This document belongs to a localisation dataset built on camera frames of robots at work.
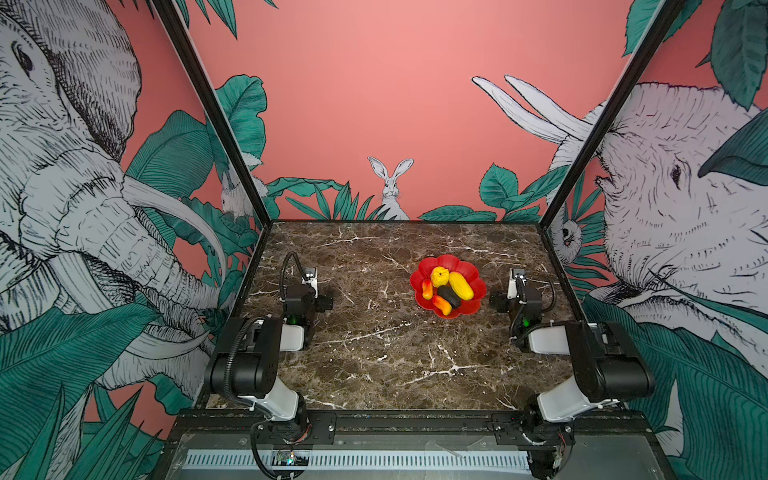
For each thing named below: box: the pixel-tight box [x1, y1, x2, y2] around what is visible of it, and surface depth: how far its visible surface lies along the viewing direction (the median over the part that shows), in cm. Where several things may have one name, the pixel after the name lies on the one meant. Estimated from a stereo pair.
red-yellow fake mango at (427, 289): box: [422, 279, 433, 301], surface depth 100 cm
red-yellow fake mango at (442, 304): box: [432, 295, 453, 316], surface depth 95 cm
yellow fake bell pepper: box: [431, 266, 449, 288], surface depth 100 cm
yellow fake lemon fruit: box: [449, 271, 474, 301], surface depth 100 cm
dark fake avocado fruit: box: [438, 285, 461, 308], surface depth 97 cm
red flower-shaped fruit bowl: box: [410, 254, 487, 319], surface depth 102 cm
